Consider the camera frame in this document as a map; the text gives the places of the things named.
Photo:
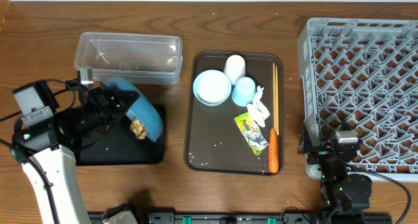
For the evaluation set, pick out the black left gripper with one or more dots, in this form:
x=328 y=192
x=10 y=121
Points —
x=101 y=99

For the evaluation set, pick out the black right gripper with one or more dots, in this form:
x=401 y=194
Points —
x=319 y=152

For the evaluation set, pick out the dark blue large bowl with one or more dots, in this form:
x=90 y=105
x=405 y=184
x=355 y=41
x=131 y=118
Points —
x=141 y=108

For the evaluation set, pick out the brown food scrap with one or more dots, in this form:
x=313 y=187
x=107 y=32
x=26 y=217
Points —
x=139 y=129

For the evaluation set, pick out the light blue small bowl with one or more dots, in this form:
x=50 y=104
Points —
x=198 y=80

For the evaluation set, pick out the pile of white rice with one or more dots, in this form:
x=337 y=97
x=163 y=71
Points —
x=213 y=89

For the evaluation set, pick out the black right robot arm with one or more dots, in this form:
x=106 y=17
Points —
x=347 y=194

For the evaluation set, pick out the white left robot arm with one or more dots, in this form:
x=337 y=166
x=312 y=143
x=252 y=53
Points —
x=52 y=173

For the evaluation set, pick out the grey dishwasher rack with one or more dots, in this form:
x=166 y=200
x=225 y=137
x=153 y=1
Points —
x=363 y=72

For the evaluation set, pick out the black plastic tray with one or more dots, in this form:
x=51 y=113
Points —
x=119 y=146

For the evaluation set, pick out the clear plastic container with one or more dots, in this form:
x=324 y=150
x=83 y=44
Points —
x=139 y=58

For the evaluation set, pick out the orange carrot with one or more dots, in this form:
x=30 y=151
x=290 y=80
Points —
x=273 y=164

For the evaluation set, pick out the green foil snack wrapper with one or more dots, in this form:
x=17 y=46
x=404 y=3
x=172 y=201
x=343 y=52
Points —
x=251 y=132

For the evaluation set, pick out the crumpled white tissue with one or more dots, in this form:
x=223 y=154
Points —
x=257 y=110

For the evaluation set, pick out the brown serving tray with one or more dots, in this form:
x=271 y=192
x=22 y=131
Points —
x=214 y=142

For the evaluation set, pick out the right wooden chopstick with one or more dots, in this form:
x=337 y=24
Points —
x=277 y=101

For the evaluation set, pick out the wooden chopstick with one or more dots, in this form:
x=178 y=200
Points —
x=277 y=101
x=274 y=98

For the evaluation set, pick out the left wooden chopstick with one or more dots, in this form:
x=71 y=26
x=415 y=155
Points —
x=274 y=98

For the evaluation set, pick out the light blue plastic cup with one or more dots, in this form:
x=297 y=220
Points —
x=243 y=91

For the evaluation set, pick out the pink plastic cup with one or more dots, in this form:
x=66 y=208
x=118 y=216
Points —
x=235 y=68

